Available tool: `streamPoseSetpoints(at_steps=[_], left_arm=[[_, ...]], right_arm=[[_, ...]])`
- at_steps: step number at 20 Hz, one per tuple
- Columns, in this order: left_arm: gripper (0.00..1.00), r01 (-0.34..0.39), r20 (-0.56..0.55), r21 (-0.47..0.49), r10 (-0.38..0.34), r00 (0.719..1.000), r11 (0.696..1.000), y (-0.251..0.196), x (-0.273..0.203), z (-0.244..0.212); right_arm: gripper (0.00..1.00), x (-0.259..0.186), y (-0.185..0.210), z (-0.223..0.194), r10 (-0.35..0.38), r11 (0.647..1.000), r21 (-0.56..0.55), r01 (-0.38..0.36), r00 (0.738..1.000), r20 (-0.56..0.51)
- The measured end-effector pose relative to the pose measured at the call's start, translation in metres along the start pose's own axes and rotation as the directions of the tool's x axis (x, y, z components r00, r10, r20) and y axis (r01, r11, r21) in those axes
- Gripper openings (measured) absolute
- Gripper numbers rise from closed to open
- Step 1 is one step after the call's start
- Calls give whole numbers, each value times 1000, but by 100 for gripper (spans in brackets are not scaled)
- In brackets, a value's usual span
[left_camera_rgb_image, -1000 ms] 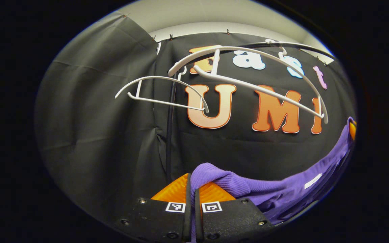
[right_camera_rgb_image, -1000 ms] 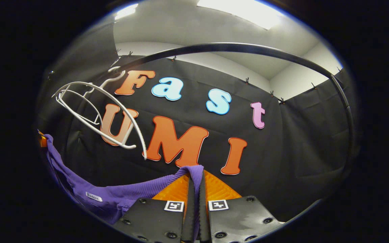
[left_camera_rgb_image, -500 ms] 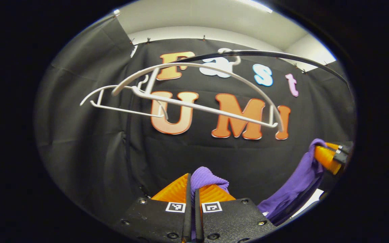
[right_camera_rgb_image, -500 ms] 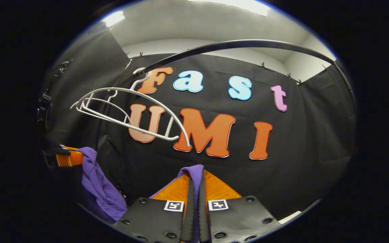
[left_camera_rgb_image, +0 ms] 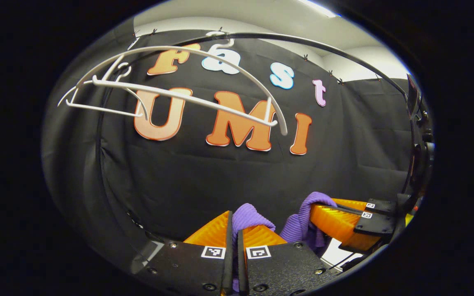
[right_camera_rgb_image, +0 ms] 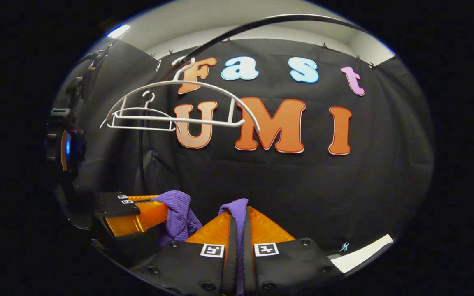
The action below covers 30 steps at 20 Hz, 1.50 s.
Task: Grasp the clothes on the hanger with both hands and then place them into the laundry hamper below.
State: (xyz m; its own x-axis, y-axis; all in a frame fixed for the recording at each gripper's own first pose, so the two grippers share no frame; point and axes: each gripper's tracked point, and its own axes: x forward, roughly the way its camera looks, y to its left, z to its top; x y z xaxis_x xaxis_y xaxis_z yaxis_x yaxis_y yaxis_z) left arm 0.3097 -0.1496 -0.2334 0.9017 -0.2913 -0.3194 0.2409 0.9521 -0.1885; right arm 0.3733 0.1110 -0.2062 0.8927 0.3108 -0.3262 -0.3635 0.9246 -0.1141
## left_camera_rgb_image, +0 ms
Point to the black backdrop cloth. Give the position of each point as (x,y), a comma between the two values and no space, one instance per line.
(228,181)

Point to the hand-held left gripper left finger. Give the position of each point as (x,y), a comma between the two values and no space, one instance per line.
(228,263)

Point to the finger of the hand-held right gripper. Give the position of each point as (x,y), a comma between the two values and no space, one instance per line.
(381,206)
(335,224)

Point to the white clothes hanger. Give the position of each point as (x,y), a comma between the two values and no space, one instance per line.
(97,108)
(204,101)

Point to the long ceiling light panel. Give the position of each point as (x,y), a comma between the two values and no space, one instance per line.
(319,8)

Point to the black clothes rack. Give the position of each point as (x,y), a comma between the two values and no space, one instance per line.
(261,35)

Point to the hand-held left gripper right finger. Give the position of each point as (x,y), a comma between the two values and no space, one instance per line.
(242,267)

